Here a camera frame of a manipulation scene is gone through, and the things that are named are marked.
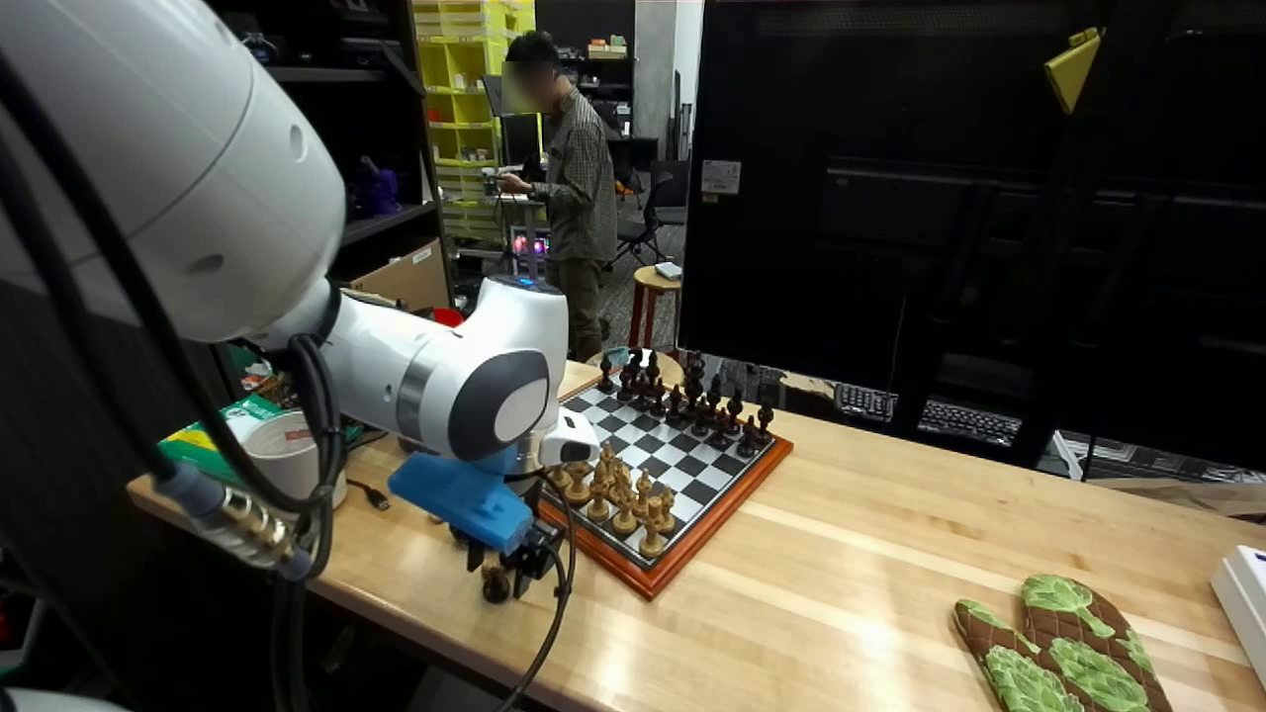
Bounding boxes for white cup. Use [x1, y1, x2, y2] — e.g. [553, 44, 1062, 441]
[241, 413, 320, 497]

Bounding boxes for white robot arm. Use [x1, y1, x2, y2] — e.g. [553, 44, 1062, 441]
[0, 0, 597, 583]

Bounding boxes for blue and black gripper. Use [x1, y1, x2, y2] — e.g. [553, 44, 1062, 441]
[388, 451, 559, 579]

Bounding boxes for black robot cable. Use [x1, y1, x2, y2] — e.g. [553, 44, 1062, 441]
[0, 52, 584, 712]

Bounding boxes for white box at edge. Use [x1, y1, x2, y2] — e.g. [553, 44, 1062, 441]
[1209, 547, 1266, 661]

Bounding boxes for green snack bag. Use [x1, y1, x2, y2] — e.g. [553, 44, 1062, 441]
[155, 392, 290, 489]

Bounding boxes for yellow triangle marker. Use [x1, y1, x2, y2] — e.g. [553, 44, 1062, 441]
[1043, 29, 1102, 114]

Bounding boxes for person in grey shirt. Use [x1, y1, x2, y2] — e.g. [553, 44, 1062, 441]
[501, 33, 615, 360]

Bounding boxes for dark rook chess piece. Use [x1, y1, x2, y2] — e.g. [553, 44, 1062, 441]
[482, 567, 510, 607]

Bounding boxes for green brown oven mitt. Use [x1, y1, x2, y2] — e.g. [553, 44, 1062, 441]
[948, 574, 1173, 712]

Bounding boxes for light chess pieces group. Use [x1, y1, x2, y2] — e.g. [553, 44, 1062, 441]
[547, 451, 680, 562]

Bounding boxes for yellow storage shelf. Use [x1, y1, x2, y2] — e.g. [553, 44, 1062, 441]
[411, 0, 537, 244]

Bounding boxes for dark chess pieces group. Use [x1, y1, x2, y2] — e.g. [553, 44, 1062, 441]
[597, 348, 771, 456]

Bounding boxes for wooden framed chess board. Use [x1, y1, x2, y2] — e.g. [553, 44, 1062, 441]
[537, 387, 791, 601]

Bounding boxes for wooden stool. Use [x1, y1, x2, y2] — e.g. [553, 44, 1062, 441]
[627, 260, 683, 348]

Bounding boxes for black cabinet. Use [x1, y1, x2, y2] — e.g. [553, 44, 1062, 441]
[680, 0, 1266, 468]

